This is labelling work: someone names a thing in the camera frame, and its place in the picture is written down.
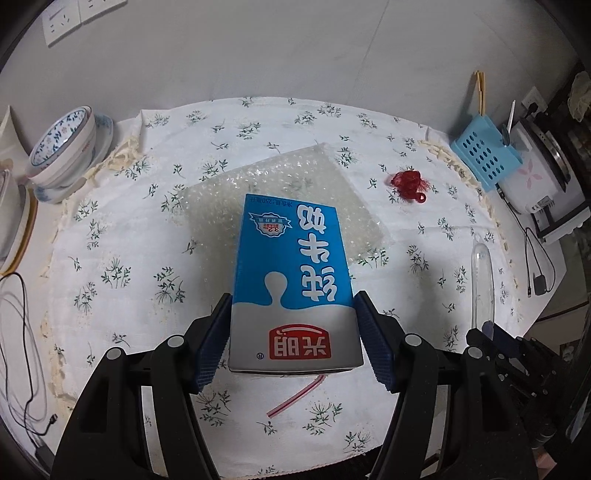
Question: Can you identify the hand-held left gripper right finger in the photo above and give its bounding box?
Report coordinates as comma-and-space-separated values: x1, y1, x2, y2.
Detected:
354, 291, 528, 480

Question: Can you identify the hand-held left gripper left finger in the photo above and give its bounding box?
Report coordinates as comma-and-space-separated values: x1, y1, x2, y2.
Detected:
54, 293, 234, 480

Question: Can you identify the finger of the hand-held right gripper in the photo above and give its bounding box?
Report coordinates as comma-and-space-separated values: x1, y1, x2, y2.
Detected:
465, 328, 493, 352
480, 321, 525, 352

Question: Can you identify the clear plastic sleeve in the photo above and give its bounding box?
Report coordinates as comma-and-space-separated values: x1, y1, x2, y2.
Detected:
470, 242, 496, 334

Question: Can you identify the blue white milk carton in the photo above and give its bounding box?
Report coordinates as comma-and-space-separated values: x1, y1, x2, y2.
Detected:
227, 194, 365, 376

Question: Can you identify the red striped straw wrapper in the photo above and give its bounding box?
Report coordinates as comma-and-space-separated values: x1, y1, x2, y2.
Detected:
266, 374, 327, 419

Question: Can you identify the white floral tablecloth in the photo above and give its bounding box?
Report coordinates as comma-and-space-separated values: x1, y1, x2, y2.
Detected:
39, 95, 525, 477

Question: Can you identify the white microwave oven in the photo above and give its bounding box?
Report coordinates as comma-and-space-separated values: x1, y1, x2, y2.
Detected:
531, 202, 591, 246

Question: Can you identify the white floral rice cooker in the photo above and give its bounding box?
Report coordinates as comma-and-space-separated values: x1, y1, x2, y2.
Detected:
496, 117, 591, 216

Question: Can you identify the red mesh net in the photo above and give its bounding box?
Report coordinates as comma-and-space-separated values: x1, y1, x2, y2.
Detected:
388, 168, 433, 204

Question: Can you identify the blue perforated utensil holder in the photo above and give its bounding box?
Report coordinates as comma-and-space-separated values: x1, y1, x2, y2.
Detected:
450, 115, 524, 193

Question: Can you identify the clear bubble wrap sheet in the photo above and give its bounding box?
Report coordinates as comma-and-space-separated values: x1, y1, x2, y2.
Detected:
178, 143, 393, 269

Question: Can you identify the blue rimmed bowl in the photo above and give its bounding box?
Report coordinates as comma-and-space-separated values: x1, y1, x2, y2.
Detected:
32, 113, 114, 204

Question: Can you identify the blue patterned bowl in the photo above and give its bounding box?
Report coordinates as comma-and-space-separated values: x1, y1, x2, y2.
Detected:
28, 106, 98, 190

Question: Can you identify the beige crumpled cloth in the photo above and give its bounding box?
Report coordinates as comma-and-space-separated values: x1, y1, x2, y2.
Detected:
568, 71, 591, 121

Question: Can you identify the black power cable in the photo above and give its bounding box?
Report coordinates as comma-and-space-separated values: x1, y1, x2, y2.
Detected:
501, 189, 555, 297

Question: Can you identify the thin black cable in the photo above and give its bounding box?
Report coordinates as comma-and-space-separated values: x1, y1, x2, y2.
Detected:
0, 271, 59, 437

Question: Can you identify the white wall socket with plug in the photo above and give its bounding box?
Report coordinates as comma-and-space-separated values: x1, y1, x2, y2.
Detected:
521, 86, 546, 116

